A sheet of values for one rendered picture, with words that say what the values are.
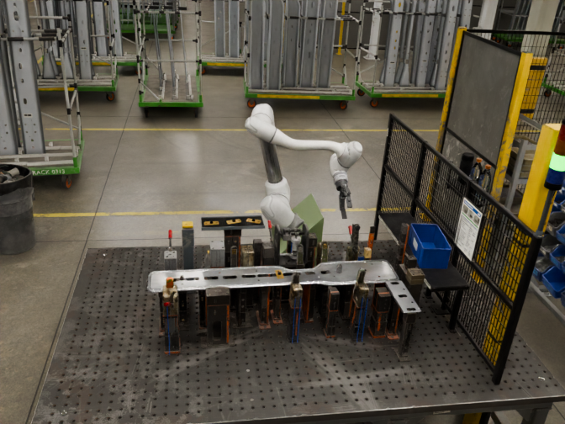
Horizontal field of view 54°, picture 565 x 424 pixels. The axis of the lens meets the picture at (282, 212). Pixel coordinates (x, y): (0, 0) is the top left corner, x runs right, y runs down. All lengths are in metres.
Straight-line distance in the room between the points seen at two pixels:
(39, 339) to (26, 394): 0.54
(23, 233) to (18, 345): 1.34
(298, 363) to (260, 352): 0.22
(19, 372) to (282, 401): 2.04
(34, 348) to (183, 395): 1.79
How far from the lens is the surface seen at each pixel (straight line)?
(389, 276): 3.19
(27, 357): 4.31
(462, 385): 3.06
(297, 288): 2.91
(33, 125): 6.87
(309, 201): 3.86
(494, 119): 5.01
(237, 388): 2.84
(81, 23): 10.23
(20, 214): 5.36
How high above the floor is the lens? 2.67
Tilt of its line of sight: 26 degrees down
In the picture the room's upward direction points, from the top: 3 degrees clockwise
